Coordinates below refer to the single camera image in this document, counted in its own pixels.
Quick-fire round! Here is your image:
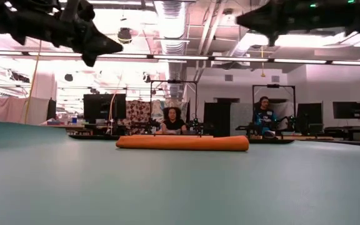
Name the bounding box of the floral patterned cloth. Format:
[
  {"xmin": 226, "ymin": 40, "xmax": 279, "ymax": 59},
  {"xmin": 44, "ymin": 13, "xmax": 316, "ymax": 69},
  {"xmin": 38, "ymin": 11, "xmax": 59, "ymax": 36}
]
[{"xmin": 126, "ymin": 99, "xmax": 152, "ymax": 126}]

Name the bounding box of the round black ceiling fixture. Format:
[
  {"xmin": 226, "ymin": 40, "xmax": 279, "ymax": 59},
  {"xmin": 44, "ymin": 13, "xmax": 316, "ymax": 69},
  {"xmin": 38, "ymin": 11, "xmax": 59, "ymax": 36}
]
[{"xmin": 117, "ymin": 27, "xmax": 133, "ymax": 44}]

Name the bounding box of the green table mat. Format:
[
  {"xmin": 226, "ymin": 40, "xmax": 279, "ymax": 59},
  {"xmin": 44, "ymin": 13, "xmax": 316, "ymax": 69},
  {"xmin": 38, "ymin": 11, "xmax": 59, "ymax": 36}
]
[{"xmin": 0, "ymin": 118, "xmax": 360, "ymax": 225}]

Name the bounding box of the orange towel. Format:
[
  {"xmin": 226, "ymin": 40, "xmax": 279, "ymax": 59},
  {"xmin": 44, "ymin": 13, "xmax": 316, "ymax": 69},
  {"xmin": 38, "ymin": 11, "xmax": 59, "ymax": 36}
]
[{"xmin": 115, "ymin": 134, "xmax": 250, "ymax": 153}]

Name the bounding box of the long ceiling light bar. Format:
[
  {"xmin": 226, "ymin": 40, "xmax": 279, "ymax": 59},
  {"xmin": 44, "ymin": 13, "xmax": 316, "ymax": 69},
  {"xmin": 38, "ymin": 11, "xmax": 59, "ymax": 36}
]
[{"xmin": 0, "ymin": 49, "xmax": 360, "ymax": 67}]

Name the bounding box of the yellow cable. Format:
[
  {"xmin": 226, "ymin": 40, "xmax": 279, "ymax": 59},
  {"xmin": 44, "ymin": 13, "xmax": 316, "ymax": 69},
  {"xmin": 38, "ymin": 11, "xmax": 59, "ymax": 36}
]
[{"xmin": 23, "ymin": 40, "xmax": 43, "ymax": 125}]

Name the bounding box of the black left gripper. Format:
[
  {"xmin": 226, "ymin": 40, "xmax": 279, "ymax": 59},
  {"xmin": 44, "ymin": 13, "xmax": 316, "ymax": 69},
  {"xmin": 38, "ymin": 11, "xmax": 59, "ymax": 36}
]
[{"xmin": 11, "ymin": 0, "xmax": 124, "ymax": 68}]

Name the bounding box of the black gantry frame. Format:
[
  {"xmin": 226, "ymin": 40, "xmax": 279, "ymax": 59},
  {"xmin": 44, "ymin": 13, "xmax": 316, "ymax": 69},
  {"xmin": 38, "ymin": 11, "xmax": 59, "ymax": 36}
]
[
  {"xmin": 149, "ymin": 79, "xmax": 199, "ymax": 136},
  {"xmin": 252, "ymin": 83, "xmax": 296, "ymax": 137}
]

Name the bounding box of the black panel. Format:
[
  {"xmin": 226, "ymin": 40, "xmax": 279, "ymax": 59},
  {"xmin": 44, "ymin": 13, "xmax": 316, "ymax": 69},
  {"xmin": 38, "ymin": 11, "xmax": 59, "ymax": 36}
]
[{"xmin": 202, "ymin": 102, "xmax": 231, "ymax": 138}]

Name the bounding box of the person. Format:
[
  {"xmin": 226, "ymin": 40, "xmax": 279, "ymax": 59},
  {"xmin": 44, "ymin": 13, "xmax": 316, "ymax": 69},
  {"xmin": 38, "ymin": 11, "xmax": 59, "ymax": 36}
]
[
  {"xmin": 252, "ymin": 96, "xmax": 278, "ymax": 139},
  {"xmin": 160, "ymin": 106, "xmax": 188, "ymax": 136}
]

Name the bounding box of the black monitor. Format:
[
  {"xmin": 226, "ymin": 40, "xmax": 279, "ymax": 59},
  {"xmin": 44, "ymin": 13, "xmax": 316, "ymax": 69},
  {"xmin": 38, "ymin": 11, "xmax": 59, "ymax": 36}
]
[
  {"xmin": 296, "ymin": 102, "xmax": 324, "ymax": 134},
  {"xmin": 82, "ymin": 93, "xmax": 127, "ymax": 124},
  {"xmin": 332, "ymin": 101, "xmax": 360, "ymax": 120}
]

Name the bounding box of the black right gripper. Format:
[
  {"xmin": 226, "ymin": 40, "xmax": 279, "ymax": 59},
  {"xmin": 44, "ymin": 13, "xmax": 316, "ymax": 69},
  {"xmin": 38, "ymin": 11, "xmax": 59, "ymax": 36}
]
[{"xmin": 236, "ymin": 0, "xmax": 356, "ymax": 48}]

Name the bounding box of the silver ceiling duct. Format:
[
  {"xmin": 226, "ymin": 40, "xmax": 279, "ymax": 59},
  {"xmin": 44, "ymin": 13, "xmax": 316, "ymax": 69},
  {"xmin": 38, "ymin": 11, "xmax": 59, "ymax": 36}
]
[{"xmin": 153, "ymin": 0, "xmax": 188, "ymax": 98}]

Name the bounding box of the pink curtain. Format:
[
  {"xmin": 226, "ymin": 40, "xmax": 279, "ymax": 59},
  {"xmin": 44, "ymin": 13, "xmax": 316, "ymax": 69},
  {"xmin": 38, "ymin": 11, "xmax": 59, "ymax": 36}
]
[{"xmin": 0, "ymin": 96, "xmax": 50, "ymax": 126}]

